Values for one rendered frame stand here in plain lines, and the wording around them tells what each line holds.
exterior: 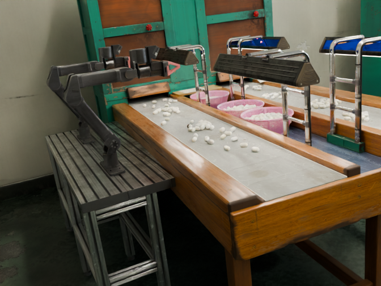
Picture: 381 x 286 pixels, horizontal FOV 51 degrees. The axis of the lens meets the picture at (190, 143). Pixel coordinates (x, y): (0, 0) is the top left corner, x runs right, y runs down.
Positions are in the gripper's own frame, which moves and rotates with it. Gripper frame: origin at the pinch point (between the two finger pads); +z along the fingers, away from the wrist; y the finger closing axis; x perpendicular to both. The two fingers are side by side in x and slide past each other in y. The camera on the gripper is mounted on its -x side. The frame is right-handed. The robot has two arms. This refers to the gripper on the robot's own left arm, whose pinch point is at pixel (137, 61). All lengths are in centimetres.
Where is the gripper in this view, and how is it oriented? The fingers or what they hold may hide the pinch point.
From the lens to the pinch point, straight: 244.0
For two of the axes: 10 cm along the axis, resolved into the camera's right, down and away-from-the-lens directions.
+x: 0.9, 9.5, 2.9
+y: -4.3, -2.3, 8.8
